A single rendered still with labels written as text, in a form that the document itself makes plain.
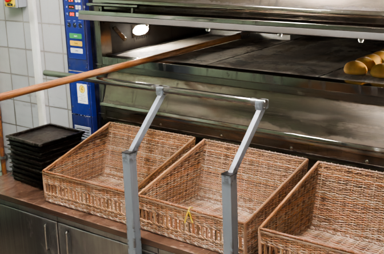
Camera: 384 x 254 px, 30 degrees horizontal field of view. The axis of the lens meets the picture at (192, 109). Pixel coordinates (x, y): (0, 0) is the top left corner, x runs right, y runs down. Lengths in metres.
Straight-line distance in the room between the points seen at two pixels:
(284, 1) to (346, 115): 0.52
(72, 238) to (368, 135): 1.38
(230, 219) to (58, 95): 1.67
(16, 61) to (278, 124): 1.73
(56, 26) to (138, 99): 0.66
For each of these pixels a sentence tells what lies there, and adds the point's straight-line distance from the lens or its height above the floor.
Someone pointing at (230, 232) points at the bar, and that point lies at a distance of 2.60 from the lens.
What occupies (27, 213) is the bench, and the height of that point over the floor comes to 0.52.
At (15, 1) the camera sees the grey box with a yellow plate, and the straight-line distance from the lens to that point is 3.99.
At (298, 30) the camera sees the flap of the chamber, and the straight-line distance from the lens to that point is 2.77.
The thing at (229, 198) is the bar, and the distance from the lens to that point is 2.55.
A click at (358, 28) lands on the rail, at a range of 2.66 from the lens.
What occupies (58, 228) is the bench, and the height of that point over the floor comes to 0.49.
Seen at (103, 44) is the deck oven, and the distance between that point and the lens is 3.66.
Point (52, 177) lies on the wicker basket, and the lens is 3.36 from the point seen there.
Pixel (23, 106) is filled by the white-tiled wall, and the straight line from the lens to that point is 4.22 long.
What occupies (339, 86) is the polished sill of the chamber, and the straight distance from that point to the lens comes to 2.90.
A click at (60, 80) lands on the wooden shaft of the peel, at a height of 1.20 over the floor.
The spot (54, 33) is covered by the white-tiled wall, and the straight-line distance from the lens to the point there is 3.90.
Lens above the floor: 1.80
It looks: 14 degrees down
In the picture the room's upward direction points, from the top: 2 degrees counter-clockwise
